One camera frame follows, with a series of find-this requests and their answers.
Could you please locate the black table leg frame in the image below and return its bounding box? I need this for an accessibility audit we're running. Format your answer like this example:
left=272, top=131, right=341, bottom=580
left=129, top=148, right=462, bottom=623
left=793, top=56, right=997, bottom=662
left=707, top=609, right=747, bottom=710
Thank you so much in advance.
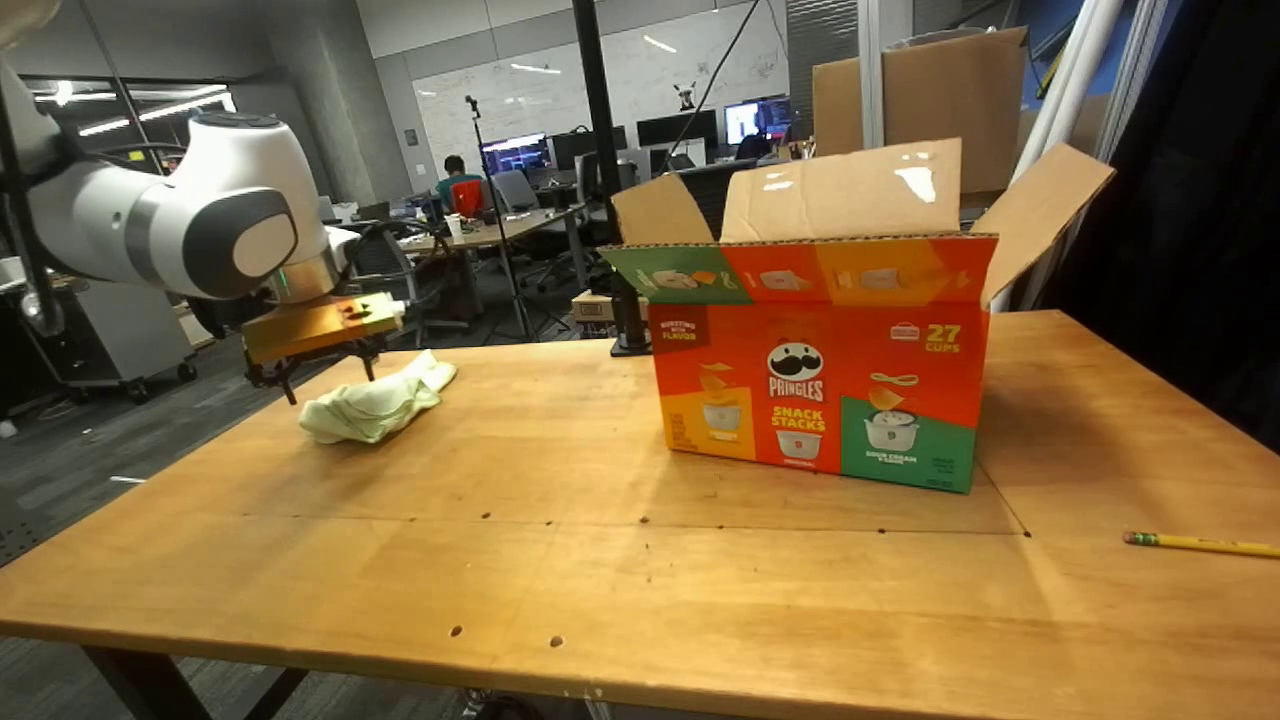
left=78, top=644, right=311, bottom=720

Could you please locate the light green shirt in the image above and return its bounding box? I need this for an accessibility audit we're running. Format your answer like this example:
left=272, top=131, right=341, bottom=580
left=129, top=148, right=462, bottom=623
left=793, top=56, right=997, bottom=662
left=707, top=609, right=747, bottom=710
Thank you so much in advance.
left=295, top=350, right=462, bottom=452

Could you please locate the black vertical pole stand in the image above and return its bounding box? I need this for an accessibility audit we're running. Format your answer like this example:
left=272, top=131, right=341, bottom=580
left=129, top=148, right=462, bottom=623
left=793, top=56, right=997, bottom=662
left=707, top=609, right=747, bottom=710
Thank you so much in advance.
left=571, top=0, right=658, bottom=360

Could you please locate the large brown cardboard box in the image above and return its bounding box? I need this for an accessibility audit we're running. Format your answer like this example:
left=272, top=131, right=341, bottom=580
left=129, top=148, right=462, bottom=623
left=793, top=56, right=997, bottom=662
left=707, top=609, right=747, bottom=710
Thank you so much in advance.
left=808, top=30, right=1032, bottom=201

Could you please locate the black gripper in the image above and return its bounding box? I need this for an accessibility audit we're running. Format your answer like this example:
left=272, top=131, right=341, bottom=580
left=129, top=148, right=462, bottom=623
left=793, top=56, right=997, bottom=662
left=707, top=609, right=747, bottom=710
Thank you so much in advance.
left=239, top=332, right=394, bottom=408

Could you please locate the white rolling cabinet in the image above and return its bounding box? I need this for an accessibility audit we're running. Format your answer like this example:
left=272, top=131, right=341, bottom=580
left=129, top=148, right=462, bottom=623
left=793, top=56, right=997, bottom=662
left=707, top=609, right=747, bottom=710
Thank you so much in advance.
left=16, top=272, right=199, bottom=404

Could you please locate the dark computer monitor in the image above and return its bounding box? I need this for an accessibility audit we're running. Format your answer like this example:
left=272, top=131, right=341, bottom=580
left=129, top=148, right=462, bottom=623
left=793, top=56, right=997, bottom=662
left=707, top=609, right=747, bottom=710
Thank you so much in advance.
left=635, top=111, right=724, bottom=173

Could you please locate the lit computer monitor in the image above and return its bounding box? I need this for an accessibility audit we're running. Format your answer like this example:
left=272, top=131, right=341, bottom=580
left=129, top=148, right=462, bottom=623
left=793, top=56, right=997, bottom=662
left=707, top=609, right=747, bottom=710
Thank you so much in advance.
left=718, top=93, right=801, bottom=152

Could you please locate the orange Pringles cardboard box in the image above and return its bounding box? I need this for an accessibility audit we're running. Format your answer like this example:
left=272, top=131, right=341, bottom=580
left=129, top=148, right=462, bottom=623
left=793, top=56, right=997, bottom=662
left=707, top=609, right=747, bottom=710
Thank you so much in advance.
left=598, top=138, right=1116, bottom=496

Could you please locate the blue screen computer monitor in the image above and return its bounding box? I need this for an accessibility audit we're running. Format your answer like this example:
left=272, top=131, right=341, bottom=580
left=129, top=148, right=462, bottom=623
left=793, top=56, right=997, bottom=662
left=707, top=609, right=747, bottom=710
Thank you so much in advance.
left=478, top=131, right=556, bottom=180

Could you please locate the white plastic pipe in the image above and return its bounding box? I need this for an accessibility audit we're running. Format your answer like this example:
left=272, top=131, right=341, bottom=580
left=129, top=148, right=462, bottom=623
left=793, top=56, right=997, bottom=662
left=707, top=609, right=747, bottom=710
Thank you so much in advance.
left=993, top=0, right=1137, bottom=312
left=1085, top=0, right=1183, bottom=170

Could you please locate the white structural column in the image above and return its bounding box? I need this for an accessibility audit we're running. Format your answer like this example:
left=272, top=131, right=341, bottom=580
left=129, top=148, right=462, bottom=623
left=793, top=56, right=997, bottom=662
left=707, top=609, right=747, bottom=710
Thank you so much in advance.
left=853, top=0, right=894, bottom=152

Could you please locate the thin light stand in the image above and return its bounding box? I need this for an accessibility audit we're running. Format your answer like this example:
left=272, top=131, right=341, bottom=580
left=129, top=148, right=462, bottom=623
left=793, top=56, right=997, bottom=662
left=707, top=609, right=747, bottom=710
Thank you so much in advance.
left=456, top=93, right=533, bottom=337

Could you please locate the black curtain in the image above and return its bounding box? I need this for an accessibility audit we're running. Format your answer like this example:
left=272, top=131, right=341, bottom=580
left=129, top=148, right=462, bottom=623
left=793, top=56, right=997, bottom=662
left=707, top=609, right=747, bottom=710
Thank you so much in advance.
left=1036, top=0, right=1280, bottom=448

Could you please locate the black mesh office chair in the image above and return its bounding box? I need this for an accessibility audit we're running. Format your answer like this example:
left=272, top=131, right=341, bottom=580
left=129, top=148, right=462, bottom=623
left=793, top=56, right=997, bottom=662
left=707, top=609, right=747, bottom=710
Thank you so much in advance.
left=336, top=225, right=431, bottom=354

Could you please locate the yellow pencil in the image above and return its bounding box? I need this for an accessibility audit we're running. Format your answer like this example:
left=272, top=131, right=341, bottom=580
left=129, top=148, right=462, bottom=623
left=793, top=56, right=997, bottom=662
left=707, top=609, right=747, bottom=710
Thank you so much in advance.
left=1121, top=530, right=1280, bottom=566

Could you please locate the seated person red top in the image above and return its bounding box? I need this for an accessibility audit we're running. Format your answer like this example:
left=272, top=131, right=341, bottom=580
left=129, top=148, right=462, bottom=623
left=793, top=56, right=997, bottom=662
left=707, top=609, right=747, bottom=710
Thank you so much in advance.
left=438, top=152, right=502, bottom=225

